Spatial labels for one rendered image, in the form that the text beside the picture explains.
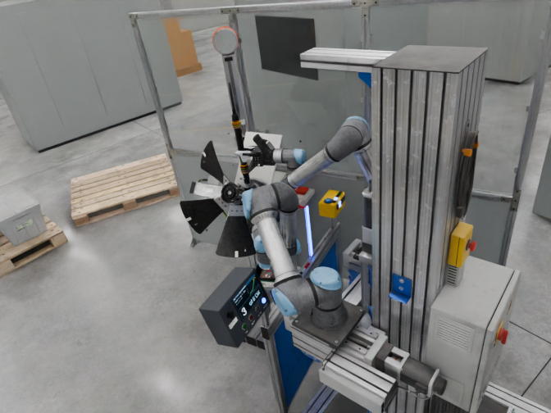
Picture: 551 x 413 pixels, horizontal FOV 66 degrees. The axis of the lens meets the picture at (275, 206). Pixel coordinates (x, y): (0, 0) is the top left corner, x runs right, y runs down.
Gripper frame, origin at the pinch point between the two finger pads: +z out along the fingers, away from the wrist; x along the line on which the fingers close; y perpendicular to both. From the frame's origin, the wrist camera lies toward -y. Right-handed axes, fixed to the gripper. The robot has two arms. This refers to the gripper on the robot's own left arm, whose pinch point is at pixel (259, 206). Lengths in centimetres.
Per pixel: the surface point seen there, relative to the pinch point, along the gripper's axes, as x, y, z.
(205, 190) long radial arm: 2, 31, 40
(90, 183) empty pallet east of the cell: 79, 202, 288
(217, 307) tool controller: -9, 22, -76
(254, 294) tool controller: 0, 9, -65
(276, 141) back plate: -14, -19, 46
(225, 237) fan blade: 12.9, 22.5, -0.1
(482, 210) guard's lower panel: 43, -125, 1
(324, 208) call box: 17.2, -34.8, 8.0
